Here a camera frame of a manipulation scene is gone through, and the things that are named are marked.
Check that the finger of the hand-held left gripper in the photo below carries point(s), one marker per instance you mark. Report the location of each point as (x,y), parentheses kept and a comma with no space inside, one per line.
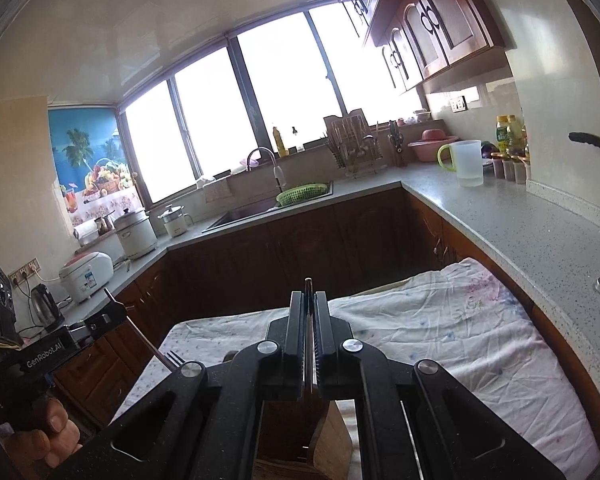
(110,297)
(107,320)

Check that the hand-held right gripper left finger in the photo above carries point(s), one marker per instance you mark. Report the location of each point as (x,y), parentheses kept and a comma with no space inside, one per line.
(296,310)

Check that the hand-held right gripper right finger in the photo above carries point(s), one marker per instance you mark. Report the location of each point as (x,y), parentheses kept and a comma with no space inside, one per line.
(321,312)

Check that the silver metal fork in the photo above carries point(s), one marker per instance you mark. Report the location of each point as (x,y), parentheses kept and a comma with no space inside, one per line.
(172,357)

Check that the wooden utensil holder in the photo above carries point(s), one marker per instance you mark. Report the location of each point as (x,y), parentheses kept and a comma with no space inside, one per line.
(290,432)

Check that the person's left hand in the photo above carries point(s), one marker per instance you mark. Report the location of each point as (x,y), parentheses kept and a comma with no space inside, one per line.
(55,432)

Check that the white rice cooker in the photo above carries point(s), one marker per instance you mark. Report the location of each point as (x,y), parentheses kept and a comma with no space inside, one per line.
(87,275)

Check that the steel electric kettle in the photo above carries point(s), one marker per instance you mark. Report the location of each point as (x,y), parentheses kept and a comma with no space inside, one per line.
(45,307)

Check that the dark wooden lower cabinets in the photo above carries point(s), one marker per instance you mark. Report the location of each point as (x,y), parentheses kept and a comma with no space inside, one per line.
(290,255)

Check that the dark wooden cabinets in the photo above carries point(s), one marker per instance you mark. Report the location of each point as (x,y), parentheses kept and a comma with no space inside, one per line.
(290,255)
(430,20)

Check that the white slow cooker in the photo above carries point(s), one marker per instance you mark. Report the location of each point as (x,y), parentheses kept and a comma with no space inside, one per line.
(136,235)

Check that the white paper towel roll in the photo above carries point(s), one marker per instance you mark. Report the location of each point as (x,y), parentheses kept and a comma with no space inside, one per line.
(86,232)

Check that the small white electric pot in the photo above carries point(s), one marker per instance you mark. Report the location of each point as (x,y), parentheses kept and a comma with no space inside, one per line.
(176,222)

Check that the steel kitchen sink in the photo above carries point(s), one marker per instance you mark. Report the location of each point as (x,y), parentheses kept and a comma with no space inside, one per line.
(240,217)

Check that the green plastic colander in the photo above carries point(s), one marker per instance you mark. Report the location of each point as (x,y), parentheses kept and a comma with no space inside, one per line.
(302,194)

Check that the white floral cloth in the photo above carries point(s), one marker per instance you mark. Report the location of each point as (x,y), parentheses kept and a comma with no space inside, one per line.
(455,330)

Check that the white dishcloth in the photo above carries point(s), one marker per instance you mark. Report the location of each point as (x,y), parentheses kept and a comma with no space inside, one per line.
(216,191)

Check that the beach and fruit poster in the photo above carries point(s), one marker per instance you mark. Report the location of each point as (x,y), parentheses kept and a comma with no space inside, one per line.
(80,150)

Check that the curved steel faucet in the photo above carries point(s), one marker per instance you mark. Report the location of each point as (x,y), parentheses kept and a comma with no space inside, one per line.
(260,152)

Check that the clear bottle with dark cap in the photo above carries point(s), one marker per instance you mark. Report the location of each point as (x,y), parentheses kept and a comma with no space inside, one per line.
(297,142)

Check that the wooden cutting board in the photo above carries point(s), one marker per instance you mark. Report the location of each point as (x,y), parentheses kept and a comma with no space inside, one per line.
(345,125)

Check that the pink plastic basin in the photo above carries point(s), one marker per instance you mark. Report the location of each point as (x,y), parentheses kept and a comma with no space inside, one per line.
(427,149)

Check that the grey speckled countertop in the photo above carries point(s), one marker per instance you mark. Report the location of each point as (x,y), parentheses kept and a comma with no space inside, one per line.
(505,220)

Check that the large kitchen window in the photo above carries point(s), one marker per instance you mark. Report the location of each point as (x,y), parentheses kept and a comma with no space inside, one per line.
(280,85)

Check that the small spice jar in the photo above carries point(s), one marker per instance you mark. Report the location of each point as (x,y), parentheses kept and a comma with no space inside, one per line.
(497,169)
(527,167)
(508,170)
(519,171)

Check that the dark wooden upper cabinets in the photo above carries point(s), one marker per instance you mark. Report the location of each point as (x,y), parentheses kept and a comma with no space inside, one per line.
(430,20)

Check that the black wok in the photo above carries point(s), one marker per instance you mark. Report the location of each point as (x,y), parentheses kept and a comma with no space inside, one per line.
(592,142)

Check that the wall power outlet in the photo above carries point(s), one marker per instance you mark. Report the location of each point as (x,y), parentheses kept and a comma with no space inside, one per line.
(24,270)

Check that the white wall socket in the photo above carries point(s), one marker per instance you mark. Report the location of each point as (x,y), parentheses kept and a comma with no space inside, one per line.
(458,104)

